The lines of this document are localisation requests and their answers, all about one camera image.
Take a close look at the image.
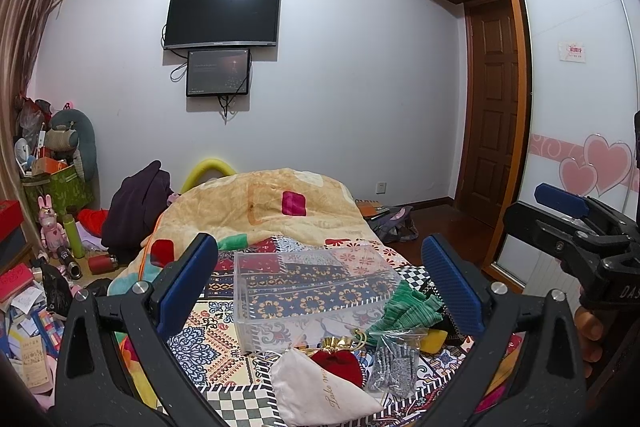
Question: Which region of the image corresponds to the striped brown curtain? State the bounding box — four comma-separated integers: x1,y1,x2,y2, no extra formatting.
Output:
1,0,54,244

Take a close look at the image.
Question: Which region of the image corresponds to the green bottle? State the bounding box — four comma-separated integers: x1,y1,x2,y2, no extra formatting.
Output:
62,213,85,259

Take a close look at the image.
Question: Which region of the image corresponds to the yellow green sponge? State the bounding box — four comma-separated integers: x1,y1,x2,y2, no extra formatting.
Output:
419,329,448,355

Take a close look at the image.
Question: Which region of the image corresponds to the dark purple jacket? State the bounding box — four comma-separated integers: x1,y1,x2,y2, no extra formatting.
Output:
102,160,174,265

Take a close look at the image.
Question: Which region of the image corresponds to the patterned patchwork bedsheet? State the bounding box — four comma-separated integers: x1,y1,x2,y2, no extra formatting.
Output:
166,236,435,426

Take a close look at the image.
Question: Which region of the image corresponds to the red thermos bottle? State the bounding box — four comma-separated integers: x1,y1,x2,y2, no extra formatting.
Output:
87,254,119,275

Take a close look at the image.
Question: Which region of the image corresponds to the brown wooden door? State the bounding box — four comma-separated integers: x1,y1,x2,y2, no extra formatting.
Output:
457,0,518,227

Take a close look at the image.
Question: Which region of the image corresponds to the person's right hand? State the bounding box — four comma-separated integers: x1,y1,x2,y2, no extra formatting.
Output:
574,307,604,378

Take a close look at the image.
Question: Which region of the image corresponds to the large wall television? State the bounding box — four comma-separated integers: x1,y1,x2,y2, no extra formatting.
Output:
164,0,280,50

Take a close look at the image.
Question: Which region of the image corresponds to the black flashlight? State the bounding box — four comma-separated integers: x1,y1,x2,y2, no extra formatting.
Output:
56,246,82,281

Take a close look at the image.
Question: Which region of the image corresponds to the white drawstring pouch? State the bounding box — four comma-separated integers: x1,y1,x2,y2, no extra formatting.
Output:
270,349,383,426

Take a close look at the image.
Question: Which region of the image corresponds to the small black monitor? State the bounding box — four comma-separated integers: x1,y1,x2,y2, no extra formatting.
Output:
186,49,250,98

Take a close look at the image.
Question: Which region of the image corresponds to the red box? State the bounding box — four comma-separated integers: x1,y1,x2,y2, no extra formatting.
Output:
0,200,24,242

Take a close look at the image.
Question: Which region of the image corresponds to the grey backpack on floor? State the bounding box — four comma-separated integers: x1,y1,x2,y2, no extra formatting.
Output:
368,206,419,245

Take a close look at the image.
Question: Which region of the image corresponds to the white wall socket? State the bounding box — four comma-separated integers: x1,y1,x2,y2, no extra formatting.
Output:
375,182,387,194

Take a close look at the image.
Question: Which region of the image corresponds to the white heart sliding wardrobe door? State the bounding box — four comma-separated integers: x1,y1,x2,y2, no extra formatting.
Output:
491,0,640,298

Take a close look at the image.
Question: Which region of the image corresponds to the red velvet drawstring pouch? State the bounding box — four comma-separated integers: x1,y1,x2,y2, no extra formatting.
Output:
310,337,363,388

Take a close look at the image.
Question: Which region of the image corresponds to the silver glitter pouch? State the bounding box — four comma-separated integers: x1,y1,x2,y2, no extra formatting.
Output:
367,336,420,399

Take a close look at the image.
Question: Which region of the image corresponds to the pink bunny doll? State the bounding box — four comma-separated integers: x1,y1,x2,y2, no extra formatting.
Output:
38,194,70,258

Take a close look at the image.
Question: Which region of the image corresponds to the green knitted cloth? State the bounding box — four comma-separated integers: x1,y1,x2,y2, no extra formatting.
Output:
366,280,444,346

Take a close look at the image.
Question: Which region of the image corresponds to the grey plush toy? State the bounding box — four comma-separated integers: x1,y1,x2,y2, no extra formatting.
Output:
44,108,96,182

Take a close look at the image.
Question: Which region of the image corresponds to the beige patchwork quilt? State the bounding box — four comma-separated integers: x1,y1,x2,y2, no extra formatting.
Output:
107,168,378,296

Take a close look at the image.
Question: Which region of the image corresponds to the green patterned storage box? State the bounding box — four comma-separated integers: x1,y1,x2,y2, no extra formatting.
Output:
21,166,94,223

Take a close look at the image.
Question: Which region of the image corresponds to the yellow foam tube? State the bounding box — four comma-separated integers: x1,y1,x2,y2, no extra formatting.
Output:
180,158,236,193

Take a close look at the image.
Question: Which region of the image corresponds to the clear plastic storage bin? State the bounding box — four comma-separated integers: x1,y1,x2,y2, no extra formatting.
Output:
233,245,401,353

